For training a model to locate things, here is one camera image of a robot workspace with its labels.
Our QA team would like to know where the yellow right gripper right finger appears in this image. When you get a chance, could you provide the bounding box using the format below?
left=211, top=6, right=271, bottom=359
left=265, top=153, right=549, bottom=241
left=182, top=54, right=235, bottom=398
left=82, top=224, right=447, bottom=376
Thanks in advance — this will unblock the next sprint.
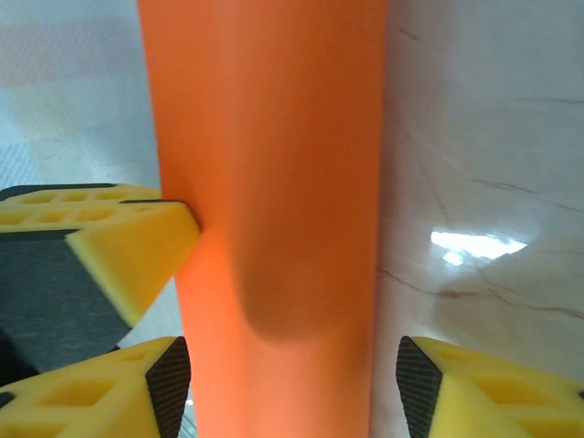
left=395, top=336, right=584, bottom=438

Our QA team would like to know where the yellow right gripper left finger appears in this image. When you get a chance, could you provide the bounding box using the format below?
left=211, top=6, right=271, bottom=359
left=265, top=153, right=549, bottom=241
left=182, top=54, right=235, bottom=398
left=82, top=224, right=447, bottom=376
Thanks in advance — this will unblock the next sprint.
left=0, top=336, right=192, bottom=438

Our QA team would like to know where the orange paper sheet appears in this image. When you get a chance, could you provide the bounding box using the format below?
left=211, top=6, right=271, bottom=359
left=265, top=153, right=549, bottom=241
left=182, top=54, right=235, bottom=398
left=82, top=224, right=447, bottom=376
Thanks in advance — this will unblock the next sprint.
left=135, top=0, right=389, bottom=438

